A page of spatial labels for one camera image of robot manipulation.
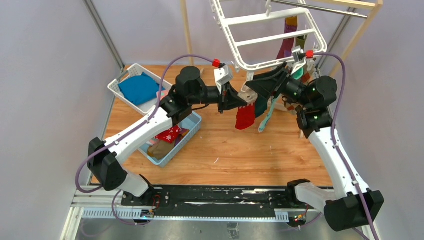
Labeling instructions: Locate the olive striped sock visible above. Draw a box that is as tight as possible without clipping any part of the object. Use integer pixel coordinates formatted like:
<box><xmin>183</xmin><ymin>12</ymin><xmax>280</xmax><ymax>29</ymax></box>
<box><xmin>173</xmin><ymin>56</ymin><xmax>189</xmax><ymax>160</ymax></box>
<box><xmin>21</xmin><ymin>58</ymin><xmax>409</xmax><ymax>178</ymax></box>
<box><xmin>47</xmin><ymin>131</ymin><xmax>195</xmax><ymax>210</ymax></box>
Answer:
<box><xmin>294</xmin><ymin>35</ymin><xmax>308</xmax><ymax>51</ymax></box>

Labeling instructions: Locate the purple cable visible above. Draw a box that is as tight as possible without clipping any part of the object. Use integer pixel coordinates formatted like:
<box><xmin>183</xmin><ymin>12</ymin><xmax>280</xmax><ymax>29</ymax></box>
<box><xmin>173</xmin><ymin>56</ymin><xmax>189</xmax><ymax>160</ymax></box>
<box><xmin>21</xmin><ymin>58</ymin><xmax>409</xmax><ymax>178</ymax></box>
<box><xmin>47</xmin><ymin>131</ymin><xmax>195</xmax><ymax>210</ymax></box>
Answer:
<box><xmin>304</xmin><ymin>49</ymin><xmax>381</xmax><ymax>240</ymax></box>
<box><xmin>74</xmin><ymin>54</ymin><xmax>222</xmax><ymax>227</ymax></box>

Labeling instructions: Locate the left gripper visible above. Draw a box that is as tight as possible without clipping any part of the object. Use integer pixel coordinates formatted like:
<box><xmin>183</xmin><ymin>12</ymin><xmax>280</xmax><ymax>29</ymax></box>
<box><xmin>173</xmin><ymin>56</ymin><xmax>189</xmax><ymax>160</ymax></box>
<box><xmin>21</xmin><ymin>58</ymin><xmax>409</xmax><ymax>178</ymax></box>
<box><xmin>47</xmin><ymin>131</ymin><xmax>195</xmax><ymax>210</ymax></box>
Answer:
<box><xmin>189</xmin><ymin>82</ymin><xmax>249</xmax><ymax>115</ymax></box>

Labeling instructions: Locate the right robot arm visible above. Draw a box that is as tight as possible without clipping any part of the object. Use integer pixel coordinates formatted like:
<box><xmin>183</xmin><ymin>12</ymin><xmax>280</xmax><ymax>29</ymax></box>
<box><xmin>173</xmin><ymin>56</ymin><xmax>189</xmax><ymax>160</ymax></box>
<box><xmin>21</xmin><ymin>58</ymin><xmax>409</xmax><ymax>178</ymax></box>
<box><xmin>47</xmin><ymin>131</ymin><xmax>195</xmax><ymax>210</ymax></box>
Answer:
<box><xmin>245</xmin><ymin>65</ymin><xmax>384</xmax><ymax>232</ymax></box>

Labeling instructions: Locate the white plastic basket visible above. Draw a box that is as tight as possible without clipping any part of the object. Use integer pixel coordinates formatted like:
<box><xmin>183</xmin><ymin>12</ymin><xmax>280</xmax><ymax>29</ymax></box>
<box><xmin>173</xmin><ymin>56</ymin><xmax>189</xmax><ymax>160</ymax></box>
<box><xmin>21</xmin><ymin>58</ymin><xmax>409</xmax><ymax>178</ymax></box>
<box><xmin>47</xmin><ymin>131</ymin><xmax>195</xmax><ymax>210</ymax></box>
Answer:
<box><xmin>107</xmin><ymin>63</ymin><xmax>172</xmax><ymax>116</ymax></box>

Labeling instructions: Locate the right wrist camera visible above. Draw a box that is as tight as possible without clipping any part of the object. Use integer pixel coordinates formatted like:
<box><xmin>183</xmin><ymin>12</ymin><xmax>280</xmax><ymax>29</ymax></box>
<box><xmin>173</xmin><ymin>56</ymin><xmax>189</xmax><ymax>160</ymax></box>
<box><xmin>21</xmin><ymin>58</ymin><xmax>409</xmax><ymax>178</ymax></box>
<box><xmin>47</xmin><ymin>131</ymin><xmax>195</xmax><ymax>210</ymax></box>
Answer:
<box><xmin>291</xmin><ymin>46</ymin><xmax>315</xmax><ymax>79</ymax></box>

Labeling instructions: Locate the blue cloth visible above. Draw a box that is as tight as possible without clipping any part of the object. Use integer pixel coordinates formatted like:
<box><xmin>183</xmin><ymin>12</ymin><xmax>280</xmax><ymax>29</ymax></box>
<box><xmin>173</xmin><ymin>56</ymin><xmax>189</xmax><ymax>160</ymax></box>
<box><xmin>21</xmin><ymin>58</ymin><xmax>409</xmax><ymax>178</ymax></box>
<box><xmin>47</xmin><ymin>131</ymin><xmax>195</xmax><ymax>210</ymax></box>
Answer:
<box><xmin>118</xmin><ymin>73</ymin><xmax>160</xmax><ymax>106</ymax></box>

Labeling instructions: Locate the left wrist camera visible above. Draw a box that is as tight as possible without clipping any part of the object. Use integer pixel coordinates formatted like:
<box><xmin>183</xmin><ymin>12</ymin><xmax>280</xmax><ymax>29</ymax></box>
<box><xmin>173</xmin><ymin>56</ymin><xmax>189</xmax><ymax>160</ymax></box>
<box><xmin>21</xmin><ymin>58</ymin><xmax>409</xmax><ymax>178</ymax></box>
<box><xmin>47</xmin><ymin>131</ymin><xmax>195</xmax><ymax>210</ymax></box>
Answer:
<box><xmin>213</xmin><ymin>65</ymin><xmax>233</xmax><ymax>94</ymax></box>

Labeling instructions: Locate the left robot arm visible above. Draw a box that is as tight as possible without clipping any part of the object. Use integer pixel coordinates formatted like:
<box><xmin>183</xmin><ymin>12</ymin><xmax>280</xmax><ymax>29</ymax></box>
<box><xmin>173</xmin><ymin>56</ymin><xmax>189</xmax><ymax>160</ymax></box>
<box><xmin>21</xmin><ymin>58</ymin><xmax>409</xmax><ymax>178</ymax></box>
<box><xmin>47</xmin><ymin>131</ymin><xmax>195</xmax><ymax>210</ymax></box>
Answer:
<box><xmin>87</xmin><ymin>65</ymin><xmax>248</xmax><ymax>207</ymax></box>

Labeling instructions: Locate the maroon striped sock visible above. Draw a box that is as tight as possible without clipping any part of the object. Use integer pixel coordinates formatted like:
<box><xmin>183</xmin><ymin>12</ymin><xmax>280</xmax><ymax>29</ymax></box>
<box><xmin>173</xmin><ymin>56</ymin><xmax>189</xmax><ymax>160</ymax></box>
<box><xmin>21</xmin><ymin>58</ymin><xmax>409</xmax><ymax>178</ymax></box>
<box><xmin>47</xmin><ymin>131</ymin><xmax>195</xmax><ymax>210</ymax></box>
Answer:
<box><xmin>275</xmin><ymin>15</ymin><xmax>299</xmax><ymax>61</ymax></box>

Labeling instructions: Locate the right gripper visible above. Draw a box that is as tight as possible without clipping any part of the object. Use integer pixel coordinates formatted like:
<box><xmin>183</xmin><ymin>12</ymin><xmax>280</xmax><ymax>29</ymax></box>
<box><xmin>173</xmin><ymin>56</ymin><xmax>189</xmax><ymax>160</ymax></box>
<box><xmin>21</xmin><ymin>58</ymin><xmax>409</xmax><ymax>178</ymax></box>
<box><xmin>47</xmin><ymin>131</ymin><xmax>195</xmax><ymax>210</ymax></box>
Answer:
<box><xmin>245</xmin><ymin>62</ymin><xmax>312</xmax><ymax>109</ymax></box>

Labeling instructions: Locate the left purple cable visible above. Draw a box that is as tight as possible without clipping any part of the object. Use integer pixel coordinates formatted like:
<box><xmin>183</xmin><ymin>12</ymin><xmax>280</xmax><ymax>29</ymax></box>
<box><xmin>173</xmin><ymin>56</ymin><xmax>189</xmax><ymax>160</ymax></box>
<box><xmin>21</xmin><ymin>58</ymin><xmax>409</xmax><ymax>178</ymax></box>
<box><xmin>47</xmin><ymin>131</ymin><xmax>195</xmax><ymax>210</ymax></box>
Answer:
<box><xmin>74</xmin><ymin>54</ymin><xmax>222</xmax><ymax>227</ymax></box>

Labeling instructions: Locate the red patterned sock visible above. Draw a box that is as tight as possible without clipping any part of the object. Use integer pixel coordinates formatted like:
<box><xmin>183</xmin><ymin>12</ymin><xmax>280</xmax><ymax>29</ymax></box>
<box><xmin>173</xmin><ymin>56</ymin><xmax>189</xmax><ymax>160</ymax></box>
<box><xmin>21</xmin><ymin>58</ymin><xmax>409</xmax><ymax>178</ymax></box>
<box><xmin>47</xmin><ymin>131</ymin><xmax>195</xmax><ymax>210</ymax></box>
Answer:
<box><xmin>155</xmin><ymin>125</ymin><xmax>182</xmax><ymax>144</ymax></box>

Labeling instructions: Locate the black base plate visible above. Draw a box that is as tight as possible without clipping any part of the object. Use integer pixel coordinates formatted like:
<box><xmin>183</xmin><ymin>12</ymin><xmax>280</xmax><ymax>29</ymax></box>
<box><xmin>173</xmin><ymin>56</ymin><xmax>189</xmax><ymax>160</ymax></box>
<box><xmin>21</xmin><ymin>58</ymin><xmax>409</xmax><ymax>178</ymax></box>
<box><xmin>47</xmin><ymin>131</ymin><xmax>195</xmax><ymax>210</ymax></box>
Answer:
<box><xmin>119</xmin><ymin>185</ymin><xmax>317</xmax><ymax>223</ymax></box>

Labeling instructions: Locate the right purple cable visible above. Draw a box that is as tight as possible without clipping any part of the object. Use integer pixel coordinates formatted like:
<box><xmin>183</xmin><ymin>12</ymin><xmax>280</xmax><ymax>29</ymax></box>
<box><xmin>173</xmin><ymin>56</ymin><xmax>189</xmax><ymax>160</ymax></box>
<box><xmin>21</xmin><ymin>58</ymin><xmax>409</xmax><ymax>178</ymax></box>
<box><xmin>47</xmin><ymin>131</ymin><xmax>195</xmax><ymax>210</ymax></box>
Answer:
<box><xmin>304</xmin><ymin>49</ymin><xmax>381</xmax><ymax>240</ymax></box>

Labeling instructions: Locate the light blue plastic basket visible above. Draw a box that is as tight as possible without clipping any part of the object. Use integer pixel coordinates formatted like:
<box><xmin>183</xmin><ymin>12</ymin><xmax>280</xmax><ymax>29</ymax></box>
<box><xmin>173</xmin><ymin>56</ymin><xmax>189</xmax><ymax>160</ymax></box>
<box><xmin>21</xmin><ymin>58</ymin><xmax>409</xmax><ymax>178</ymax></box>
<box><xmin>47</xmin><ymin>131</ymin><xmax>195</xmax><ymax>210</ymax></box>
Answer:
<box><xmin>138</xmin><ymin>112</ymin><xmax>202</xmax><ymax>168</ymax></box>

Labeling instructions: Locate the argyle patterned sock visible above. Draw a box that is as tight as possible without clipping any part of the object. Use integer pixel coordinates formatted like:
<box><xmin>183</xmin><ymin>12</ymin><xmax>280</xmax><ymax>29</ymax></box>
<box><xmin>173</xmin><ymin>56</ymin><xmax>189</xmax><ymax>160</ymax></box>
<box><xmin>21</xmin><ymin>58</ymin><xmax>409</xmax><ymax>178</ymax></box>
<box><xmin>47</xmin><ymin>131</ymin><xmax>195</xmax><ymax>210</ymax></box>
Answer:
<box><xmin>282</xmin><ymin>72</ymin><xmax>313</xmax><ymax>115</ymax></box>

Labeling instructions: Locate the pink patterned sock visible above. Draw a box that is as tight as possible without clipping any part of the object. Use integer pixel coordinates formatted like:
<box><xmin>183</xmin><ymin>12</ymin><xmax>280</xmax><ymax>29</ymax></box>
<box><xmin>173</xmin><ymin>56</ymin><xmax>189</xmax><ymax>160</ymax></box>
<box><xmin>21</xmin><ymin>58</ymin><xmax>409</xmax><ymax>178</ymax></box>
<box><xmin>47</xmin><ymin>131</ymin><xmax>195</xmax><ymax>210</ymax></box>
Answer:
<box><xmin>146</xmin><ymin>89</ymin><xmax>169</xmax><ymax>147</ymax></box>

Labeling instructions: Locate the teal and white sock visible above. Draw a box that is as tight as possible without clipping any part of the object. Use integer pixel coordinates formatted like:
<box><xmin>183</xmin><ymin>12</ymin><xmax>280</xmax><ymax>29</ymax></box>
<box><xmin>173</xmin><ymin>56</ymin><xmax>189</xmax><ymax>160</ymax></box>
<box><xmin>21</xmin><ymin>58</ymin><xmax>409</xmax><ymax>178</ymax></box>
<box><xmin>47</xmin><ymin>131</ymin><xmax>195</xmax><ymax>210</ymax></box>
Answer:
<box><xmin>258</xmin><ymin>67</ymin><xmax>304</xmax><ymax>133</ymax></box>

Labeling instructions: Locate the dark green sock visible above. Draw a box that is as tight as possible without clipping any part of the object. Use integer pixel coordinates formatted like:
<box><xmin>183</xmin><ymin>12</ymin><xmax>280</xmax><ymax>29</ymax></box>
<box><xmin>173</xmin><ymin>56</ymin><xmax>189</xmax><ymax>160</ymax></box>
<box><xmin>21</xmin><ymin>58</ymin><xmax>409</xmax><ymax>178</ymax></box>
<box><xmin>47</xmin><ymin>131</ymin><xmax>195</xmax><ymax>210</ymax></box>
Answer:
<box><xmin>254</xmin><ymin>95</ymin><xmax>269</xmax><ymax>118</ymax></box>

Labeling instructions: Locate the purple striped sock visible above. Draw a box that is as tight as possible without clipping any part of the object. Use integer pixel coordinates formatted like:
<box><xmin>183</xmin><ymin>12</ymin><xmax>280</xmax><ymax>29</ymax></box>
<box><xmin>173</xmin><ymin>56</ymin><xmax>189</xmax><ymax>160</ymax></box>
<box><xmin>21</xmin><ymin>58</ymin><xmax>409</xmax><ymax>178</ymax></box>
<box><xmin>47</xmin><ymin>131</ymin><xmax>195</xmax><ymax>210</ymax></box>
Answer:
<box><xmin>177</xmin><ymin>128</ymin><xmax>190</xmax><ymax>141</ymax></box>

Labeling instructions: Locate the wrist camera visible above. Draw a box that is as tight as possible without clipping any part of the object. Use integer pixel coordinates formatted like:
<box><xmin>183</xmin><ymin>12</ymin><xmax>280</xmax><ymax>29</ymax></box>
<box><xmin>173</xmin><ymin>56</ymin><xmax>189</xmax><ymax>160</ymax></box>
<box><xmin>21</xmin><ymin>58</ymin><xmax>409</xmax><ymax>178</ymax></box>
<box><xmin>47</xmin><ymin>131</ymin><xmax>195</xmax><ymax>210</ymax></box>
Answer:
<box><xmin>213</xmin><ymin>65</ymin><xmax>233</xmax><ymax>94</ymax></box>
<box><xmin>291</xmin><ymin>46</ymin><xmax>315</xmax><ymax>79</ymax></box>

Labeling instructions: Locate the white clip sock hanger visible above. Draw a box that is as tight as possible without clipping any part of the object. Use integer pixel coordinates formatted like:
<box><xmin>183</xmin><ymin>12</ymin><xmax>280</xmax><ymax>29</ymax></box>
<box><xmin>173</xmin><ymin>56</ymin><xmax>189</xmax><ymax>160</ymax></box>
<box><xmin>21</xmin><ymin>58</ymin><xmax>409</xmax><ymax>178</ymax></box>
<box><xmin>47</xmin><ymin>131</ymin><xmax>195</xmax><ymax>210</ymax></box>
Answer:
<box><xmin>210</xmin><ymin>0</ymin><xmax>328</xmax><ymax>72</ymax></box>

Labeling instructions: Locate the beige sock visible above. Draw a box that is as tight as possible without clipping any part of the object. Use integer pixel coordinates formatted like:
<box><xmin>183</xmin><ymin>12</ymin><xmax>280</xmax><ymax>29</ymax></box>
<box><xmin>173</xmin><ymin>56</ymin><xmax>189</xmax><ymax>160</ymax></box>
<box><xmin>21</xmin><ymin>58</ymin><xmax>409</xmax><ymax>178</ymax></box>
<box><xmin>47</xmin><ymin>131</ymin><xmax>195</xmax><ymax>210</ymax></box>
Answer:
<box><xmin>235</xmin><ymin>82</ymin><xmax>258</xmax><ymax>130</ymax></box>

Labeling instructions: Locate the wooden drying rack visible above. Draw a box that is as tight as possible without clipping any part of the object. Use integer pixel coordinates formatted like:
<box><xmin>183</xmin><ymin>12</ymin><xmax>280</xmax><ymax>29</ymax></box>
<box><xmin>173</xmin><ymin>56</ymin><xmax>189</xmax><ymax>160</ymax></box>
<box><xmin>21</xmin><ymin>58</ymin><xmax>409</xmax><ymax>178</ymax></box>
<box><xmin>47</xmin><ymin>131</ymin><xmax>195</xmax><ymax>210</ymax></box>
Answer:
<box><xmin>180</xmin><ymin>0</ymin><xmax>384</xmax><ymax>139</ymax></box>

